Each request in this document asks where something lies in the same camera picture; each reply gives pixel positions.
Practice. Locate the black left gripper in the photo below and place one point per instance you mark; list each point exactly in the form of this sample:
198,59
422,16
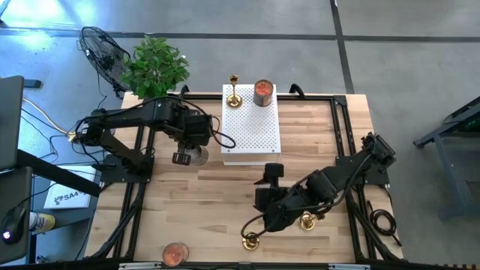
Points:
197,129

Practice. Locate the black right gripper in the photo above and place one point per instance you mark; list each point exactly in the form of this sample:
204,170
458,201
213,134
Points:
270,206

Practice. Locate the tin can with silver top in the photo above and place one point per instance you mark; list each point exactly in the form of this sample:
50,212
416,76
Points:
198,155

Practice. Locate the brass candlestick holder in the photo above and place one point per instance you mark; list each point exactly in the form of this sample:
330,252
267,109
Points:
250,242
307,221
234,100

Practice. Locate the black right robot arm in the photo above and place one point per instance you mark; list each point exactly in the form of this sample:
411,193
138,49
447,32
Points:
330,183

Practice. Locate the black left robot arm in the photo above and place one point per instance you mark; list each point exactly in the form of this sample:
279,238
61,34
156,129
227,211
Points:
127,114

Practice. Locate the white perforated metal shelf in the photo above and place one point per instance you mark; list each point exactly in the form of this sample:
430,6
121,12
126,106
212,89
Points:
251,127

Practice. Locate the black table clamp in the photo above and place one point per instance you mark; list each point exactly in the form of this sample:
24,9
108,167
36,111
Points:
297,89
183,90

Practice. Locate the green potted plant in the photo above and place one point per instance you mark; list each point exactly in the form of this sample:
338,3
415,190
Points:
155,67

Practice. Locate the white paper label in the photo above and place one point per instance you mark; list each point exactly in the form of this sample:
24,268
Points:
69,189

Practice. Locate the black floor fan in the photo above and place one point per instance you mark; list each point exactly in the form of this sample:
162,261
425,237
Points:
103,56

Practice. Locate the yellow white spray can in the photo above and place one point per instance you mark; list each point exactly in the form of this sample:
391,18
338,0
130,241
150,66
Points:
42,222

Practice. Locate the black desk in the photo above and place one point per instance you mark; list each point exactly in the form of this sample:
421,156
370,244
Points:
15,195

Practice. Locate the dark grey laptop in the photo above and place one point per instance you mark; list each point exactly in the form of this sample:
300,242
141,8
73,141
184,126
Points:
9,120

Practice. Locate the black computer mouse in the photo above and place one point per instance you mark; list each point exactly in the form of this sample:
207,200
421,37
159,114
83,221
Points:
13,225

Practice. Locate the grey metal cart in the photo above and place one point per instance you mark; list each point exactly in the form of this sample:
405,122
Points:
452,172

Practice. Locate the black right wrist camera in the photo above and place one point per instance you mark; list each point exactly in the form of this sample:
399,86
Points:
273,171

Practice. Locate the black aluminium table frame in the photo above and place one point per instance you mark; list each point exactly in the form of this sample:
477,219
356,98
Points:
311,97

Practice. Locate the white edge bracket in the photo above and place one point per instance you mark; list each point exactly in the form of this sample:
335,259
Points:
138,266
348,267

